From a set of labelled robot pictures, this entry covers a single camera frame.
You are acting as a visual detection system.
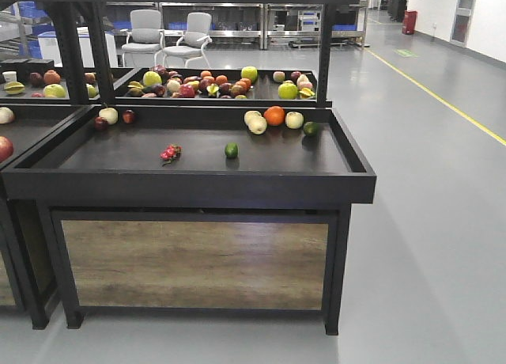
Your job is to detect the grey office chair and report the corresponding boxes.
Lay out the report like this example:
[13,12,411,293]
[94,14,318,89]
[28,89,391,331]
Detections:
[121,9,165,67]
[162,12,212,68]

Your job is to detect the pale yellow pear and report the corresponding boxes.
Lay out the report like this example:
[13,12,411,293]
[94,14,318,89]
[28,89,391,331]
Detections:
[247,116,268,135]
[244,110,262,125]
[285,112,304,130]

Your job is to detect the green lime fruit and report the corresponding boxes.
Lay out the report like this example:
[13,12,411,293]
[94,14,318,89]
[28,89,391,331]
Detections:
[303,121,319,137]
[225,142,239,159]

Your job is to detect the black fruit display stand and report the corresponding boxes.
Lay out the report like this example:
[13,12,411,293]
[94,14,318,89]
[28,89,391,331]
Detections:
[1,0,376,335]

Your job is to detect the orange fruit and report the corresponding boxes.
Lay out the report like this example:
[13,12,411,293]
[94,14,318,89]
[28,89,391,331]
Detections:
[263,105,285,127]

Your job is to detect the red lychee cluster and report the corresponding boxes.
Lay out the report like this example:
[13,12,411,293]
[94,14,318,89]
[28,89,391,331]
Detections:
[160,144,182,165]

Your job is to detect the yellow green pomelo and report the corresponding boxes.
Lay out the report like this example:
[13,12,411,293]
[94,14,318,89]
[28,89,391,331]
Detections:
[142,70,162,86]

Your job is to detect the large green apple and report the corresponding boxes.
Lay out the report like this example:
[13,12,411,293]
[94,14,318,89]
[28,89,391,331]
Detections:
[278,82,299,100]
[240,66,259,83]

